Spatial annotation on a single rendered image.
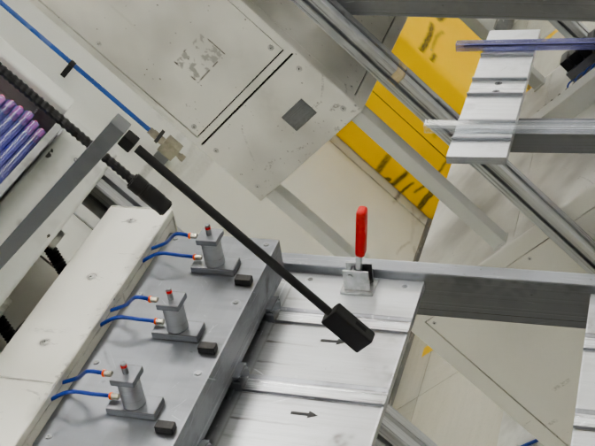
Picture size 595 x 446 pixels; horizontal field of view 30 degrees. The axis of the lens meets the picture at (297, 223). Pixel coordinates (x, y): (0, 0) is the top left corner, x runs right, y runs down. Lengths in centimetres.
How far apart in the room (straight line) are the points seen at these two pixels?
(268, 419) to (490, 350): 128
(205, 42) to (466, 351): 84
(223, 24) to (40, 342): 104
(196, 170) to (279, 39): 177
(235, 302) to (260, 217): 268
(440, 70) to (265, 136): 206
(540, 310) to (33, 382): 54
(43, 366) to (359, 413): 31
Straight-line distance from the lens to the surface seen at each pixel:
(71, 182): 99
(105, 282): 120
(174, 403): 106
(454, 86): 417
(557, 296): 123
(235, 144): 218
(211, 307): 116
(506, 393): 241
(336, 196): 417
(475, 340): 233
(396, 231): 431
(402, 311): 121
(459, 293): 125
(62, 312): 117
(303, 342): 119
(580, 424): 108
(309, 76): 205
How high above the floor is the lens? 136
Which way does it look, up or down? 11 degrees down
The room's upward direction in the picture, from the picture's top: 49 degrees counter-clockwise
